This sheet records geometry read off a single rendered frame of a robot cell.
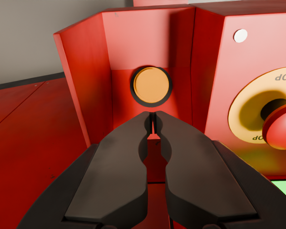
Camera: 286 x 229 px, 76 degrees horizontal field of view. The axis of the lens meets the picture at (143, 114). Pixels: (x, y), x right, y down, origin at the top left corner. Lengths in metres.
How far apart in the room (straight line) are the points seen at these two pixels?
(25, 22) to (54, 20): 0.13
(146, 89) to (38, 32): 0.89
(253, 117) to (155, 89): 0.09
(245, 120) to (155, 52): 0.11
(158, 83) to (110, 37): 0.07
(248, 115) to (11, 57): 1.10
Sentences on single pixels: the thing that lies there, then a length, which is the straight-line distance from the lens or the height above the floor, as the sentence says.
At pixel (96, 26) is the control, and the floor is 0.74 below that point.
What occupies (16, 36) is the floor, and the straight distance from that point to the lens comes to 1.10.
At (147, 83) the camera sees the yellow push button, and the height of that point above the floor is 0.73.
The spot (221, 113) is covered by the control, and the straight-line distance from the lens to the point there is 0.16.
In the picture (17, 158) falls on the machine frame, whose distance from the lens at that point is 0.52.
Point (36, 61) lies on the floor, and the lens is 1.10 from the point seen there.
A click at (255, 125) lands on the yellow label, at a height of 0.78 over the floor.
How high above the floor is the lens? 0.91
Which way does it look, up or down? 56 degrees down
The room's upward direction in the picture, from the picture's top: 179 degrees counter-clockwise
